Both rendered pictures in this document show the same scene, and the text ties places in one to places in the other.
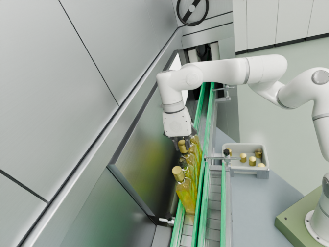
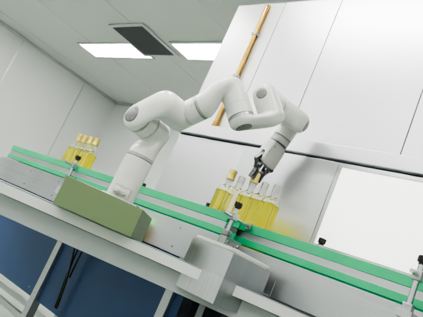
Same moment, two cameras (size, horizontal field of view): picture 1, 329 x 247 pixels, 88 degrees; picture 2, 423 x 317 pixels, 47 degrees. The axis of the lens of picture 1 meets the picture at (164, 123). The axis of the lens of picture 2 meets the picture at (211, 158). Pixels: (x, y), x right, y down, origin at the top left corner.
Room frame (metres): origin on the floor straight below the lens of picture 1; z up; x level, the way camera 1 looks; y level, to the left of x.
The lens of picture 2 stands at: (0.78, -1.88, 0.76)
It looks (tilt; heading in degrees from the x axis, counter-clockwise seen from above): 12 degrees up; 105
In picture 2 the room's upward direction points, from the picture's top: 24 degrees clockwise
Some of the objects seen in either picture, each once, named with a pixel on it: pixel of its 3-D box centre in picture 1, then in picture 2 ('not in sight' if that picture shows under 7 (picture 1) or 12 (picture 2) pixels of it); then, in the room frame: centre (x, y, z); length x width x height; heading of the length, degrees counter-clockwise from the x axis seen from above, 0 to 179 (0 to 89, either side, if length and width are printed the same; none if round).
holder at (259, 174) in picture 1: (238, 160); (232, 268); (0.57, -0.31, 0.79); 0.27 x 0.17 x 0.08; 61
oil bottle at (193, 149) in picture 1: (193, 160); (250, 219); (0.53, -0.06, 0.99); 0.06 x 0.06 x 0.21; 62
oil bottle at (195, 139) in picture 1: (195, 150); (262, 223); (0.58, -0.09, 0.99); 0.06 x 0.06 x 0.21; 61
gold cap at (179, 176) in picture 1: (177, 173); (231, 175); (0.38, 0.02, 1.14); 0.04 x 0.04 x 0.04
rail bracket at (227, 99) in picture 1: (223, 95); (413, 299); (1.07, -0.50, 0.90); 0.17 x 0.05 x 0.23; 61
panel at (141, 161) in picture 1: (166, 112); (321, 203); (0.75, -0.03, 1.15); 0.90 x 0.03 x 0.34; 151
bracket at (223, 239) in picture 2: (220, 171); (228, 248); (0.51, -0.18, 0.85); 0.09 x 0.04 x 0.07; 61
